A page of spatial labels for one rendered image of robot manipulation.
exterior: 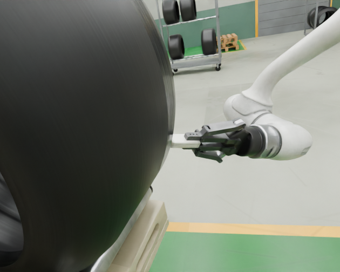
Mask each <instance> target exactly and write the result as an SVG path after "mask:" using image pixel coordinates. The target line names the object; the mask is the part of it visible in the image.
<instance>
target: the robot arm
mask: <svg viewBox="0 0 340 272"><path fill-rule="evenodd" d="M339 42H340V8H339V9H338V10H337V11H336V12H335V13H334V14H333V15H332V16H331V17H330V18H328V19H327V20H326V21H325V22H324V23H322V24H321V25H320V26H319V27H317V28H316V29H315V30H314V31H312V32H311V33H309V34H308V35H307V36H305V37H304V38H303V39H301V40H300V41H299V42H298V43H296V44H295V45H294V46H292V47H291V48H290V49H289V50H287V51H286V52H285V53H283V54H282V55H280V56H279V57H278V58H277V59H275V60H274V61H273V62H272V63H271V64H269V65H268V66H267V67H266V68H265V69H264V70H263V71H262V73H261V74H260V75H259V76H258V78H257V79H256V80H255V82H254V83H253V85H252V86H251V87H250V88H249V89H247V90H245V91H242V92H241V94H236V95H233V96H231V97H229V98H228V99H227V100H226V102H225V104H224V106H223V112H224V115H225V117H226V119H227V121H223V122H219V123H213V124H207V125H203V126H202V130H201V131H199V130H198V129H196V130H195V131H194V132H186V133H185V134H173V138H172V143H171V147H170V148H182V149H191V150H192V151H193V153H194V155H195V156H196V157H200V158H205V159H211V160H216V161H217V162H218V163H222V162H223V160H222V158H223V157H225V156H226V155H227V156H230V155H233V154H235V155H238V156H241V157H249V158H251V159H270V160H277V161H286V160H292V159H297V158H300V157H302V156H304V155H306V154H307V152H308V150H309V149H310V147H311V146H312V136H311V134H310V133H309V132H308V131H307V130H306V129H304V128H303V127H301V126H299V125H295V124H293V123H292V122H290V121H287V120H284V119H282V118H279V117H277V116H275V115H273V114H272V106H273V102H272V100H271V93H272V91H273V88H274V87H275V85H276V84H277V83H278V82H279V81H280V80H281V79H282V78H283V77H284V76H286V75H287V74H289V73H291V72H292V71H293V70H295V69H297V68H299V67H300V66H302V65H303V64H305V63H307V62H308V61H310V60H312V59H313V58H315V57H317V56H318V55H320V54H321V53H323V52H324V51H326V50H328V49H329V48H331V47H333V46H334V45H336V44H337V43H339ZM210 129H211V130H210ZM219 151H220V152H219Z"/></svg>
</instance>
